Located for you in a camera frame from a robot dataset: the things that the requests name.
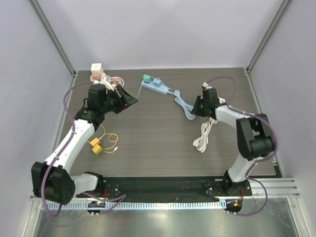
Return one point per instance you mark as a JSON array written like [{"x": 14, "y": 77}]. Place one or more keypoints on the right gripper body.
[{"x": 197, "y": 106}]

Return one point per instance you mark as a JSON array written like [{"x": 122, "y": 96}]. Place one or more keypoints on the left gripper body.
[{"x": 112, "y": 102}]

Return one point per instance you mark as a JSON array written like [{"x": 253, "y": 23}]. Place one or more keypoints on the pink round socket base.
[{"x": 115, "y": 81}]

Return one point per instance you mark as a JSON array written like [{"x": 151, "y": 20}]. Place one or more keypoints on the green plug adapter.
[{"x": 146, "y": 79}]

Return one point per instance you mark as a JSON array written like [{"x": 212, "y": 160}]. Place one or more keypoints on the blue charger with white cable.
[{"x": 156, "y": 85}]

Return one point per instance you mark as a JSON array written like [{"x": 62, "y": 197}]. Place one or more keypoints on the white power strip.
[{"x": 201, "y": 142}]

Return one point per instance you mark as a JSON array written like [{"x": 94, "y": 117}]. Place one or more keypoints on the yellow charger with cable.
[{"x": 112, "y": 141}]

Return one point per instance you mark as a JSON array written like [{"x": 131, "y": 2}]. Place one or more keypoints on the yellow dual USB adapter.
[{"x": 97, "y": 149}]

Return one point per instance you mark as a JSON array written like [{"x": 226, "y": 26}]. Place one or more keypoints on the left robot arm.
[{"x": 51, "y": 179}]

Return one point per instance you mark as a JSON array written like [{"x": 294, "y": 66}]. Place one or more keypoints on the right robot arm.
[{"x": 256, "y": 139}]

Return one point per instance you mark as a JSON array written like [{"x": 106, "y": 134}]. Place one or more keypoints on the white cube adapter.
[{"x": 97, "y": 68}]

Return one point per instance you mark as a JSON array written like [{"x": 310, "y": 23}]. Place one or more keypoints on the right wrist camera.
[{"x": 206, "y": 86}]

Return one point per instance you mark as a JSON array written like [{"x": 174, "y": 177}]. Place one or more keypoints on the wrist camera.
[
  {"x": 206, "y": 86},
  {"x": 107, "y": 84}
]

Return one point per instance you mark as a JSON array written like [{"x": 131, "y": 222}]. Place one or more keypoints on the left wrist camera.
[{"x": 107, "y": 84}]

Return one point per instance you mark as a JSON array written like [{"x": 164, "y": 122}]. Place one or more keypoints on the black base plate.
[{"x": 212, "y": 186}]

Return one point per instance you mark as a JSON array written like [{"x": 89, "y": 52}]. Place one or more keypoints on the white cable duct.
[{"x": 90, "y": 205}]

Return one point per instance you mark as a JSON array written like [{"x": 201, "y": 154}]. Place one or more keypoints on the aluminium frame rail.
[{"x": 273, "y": 188}]

